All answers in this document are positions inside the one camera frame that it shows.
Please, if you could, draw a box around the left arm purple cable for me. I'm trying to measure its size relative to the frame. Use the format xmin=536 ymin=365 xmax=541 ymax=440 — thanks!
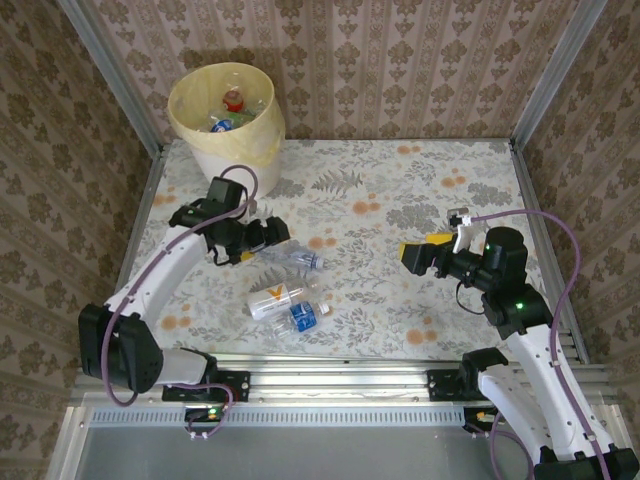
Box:
xmin=99 ymin=164 xmax=259 ymax=442

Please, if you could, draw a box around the grey slotted cable duct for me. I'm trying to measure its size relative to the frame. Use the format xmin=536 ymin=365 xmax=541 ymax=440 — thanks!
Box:
xmin=88 ymin=405 xmax=469 ymax=427

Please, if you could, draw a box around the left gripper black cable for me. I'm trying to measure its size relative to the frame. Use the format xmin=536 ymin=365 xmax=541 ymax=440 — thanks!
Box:
xmin=208 ymin=244 xmax=237 ymax=267

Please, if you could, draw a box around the aluminium frame post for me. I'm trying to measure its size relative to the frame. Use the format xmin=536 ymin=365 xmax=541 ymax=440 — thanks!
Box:
xmin=508 ymin=0 xmax=610 ymax=151
xmin=55 ymin=0 xmax=166 ymax=157

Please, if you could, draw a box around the black connector with wires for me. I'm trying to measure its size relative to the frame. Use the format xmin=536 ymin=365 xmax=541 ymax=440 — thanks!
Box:
xmin=463 ymin=408 xmax=501 ymax=434

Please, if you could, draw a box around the white label orange V bottle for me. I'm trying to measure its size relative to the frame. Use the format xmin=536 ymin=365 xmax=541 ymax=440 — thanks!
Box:
xmin=247 ymin=280 xmax=321 ymax=322

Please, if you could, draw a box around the grey metal panel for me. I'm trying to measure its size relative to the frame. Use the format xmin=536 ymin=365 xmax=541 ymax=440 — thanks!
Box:
xmin=47 ymin=404 xmax=631 ymax=480

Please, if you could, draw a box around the blue Pocari label bottle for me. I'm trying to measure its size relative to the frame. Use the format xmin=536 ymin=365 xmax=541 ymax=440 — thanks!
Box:
xmin=267 ymin=299 xmax=332 ymax=339

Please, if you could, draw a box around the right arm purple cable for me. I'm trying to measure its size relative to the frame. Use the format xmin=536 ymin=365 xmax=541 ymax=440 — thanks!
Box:
xmin=469 ymin=208 xmax=614 ymax=480

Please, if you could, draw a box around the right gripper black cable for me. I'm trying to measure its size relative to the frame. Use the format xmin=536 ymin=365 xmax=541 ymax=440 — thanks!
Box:
xmin=455 ymin=282 xmax=487 ymax=316

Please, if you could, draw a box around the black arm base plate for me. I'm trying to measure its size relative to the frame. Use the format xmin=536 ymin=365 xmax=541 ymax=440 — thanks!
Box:
xmin=427 ymin=369 xmax=520 ymax=404
xmin=162 ymin=369 xmax=251 ymax=404

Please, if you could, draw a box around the floral table cover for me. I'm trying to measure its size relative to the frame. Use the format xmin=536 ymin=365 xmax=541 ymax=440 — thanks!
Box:
xmin=107 ymin=138 xmax=564 ymax=361

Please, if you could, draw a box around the aluminium frame rail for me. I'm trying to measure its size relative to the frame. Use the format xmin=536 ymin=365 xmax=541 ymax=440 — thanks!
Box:
xmin=508 ymin=142 xmax=592 ymax=365
xmin=93 ymin=147 xmax=167 ymax=369

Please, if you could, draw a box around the red collar purple cap bottle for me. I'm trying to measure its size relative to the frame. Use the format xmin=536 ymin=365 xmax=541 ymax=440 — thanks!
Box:
xmin=222 ymin=88 xmax=246 ymax=114

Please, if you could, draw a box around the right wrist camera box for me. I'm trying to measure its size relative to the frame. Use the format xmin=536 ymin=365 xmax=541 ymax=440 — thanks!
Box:
xmin=447 ymin=208 xmax=481 ymax=254

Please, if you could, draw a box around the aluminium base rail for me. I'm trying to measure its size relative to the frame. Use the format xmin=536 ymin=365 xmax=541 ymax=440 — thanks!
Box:
xmin=69 ymin=357 xmax=614 ymax=407

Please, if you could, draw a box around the black connector with LED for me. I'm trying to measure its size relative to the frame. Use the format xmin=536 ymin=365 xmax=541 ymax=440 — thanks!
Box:
xmin=184 ymin=405 xmax=226 ymax=425

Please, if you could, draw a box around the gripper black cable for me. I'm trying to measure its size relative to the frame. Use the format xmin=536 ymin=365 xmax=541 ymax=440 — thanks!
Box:
xmin=208 ymin=244 xmax=237 ymax=267
xmin=455 ymin=282 xmax=487 ymax=316

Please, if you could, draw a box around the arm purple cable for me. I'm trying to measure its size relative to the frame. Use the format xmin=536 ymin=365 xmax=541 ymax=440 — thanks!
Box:
xmin=99 ymin=164 xmax=259 ymax=442
xmin=469 ymin=208 xmax=614 ymax=480

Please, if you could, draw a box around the cream plastic bin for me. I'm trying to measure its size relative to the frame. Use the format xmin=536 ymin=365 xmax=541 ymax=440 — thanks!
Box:
xmin=167 ymin=62 xmax=287 ymax=199

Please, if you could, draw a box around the yellow plastic bin liner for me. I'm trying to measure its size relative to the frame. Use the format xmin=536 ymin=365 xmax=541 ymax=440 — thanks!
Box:
xmin=167 ymin=62 xmax=287 ymax=169

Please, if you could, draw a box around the clear water bottle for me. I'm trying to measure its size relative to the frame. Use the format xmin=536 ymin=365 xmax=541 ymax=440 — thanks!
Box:
xmin=257 ymin=247 xmax=326 ymax=271

